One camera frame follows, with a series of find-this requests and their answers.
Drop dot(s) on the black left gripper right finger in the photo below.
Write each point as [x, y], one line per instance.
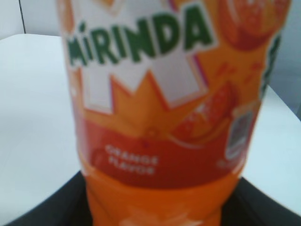
[248, 206]

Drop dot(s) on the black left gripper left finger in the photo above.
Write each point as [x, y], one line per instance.
[68, 206]

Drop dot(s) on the orange Mirinda soda bottle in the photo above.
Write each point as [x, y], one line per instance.
[165, 96]

